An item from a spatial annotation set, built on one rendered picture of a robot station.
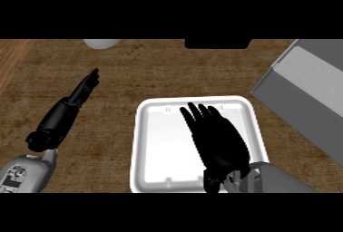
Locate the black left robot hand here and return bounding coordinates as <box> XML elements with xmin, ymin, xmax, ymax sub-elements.
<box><xmin>24</xmin><ymin>68</ymin><xmax>103</xmax><ymax>153</ymax></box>

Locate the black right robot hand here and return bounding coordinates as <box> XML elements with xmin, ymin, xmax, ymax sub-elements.
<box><xmin>180</xmin><ymin>101</ymin><xmax>252</xmax><ymax>194</ymax></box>

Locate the white plastic tray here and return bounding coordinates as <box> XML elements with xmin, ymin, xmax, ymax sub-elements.
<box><xmin>129</xmin><ymin>95</ymin><xmax>271</xmax><ymax>194</ymax></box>

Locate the grey box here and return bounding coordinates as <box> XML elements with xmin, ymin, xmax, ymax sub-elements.
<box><xmin>251</xmin><ymin>39</ymin><xmax>343</xmax><ymax>167</ymax></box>

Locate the white round object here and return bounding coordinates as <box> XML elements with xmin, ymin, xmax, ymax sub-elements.
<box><xmin>82</xmin><ymin>39</ymin><xmax>122</xmax><ymax>51</ymax></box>

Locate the black appliance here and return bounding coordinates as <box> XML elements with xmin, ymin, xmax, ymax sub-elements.
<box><xmin>184</xmin><ymin>39</ymin><xmax>253</xmax><ymax>50</ymax></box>

